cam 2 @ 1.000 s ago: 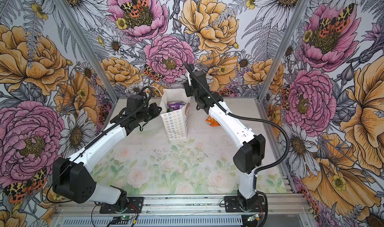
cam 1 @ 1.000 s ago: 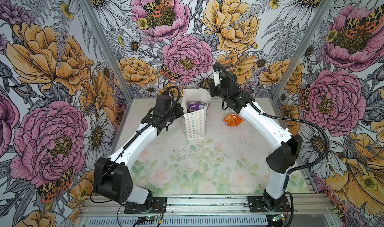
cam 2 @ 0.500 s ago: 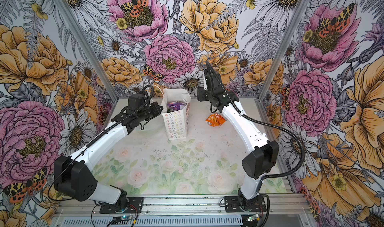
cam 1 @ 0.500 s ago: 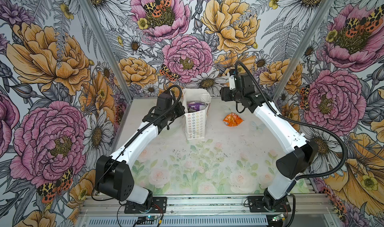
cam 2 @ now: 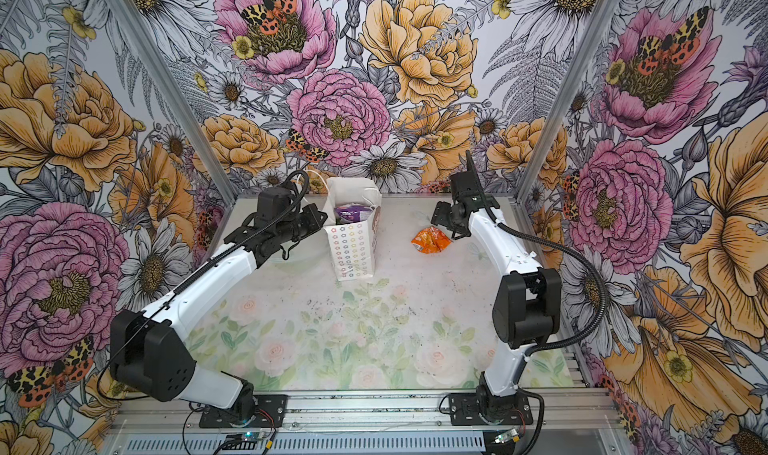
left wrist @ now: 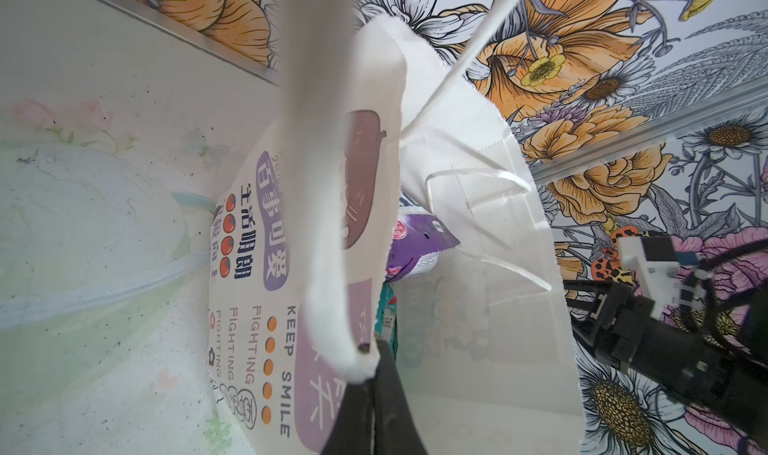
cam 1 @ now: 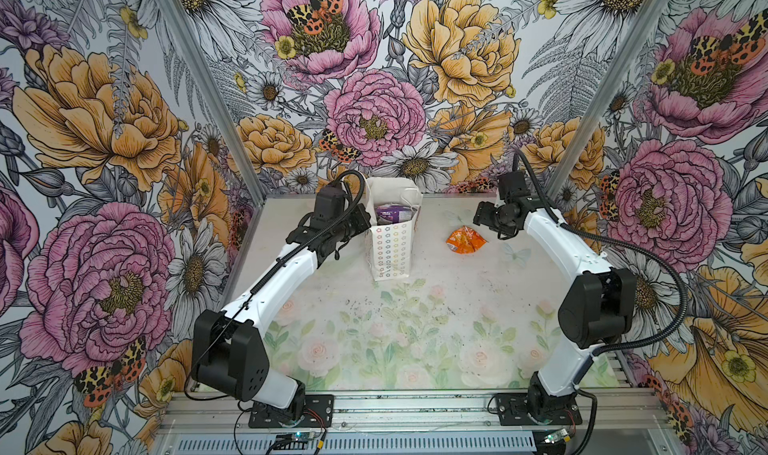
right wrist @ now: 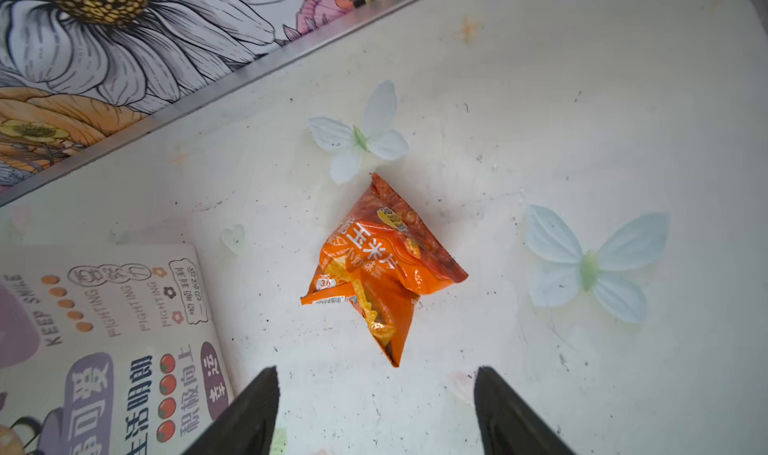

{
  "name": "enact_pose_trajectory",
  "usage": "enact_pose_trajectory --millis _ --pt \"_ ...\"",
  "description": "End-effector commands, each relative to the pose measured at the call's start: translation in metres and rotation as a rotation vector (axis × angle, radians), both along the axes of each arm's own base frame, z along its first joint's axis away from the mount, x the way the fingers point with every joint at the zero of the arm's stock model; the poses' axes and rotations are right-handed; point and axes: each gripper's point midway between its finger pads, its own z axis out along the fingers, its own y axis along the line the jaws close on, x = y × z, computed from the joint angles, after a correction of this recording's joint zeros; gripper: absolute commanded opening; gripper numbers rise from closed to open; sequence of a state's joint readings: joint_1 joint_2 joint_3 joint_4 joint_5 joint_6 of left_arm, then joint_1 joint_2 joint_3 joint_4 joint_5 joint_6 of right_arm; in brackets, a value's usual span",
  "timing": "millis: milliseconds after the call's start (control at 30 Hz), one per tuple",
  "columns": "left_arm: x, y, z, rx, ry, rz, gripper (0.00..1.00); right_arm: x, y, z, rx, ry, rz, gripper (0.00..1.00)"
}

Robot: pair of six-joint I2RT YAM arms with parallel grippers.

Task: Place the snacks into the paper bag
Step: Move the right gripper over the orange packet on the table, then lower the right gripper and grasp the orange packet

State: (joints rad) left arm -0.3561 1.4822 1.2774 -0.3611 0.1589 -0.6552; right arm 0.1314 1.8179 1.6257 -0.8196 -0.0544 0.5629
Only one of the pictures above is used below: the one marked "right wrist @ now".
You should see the orange snack packet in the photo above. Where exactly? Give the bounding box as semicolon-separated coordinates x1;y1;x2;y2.
300;174;468;367

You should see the white paper bag with dots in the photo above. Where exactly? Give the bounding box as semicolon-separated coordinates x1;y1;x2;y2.
1;244;233;454

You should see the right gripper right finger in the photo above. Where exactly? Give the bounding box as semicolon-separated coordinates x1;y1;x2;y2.
473;366;575;455

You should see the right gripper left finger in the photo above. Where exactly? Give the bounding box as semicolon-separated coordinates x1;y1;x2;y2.
184;366;280;455

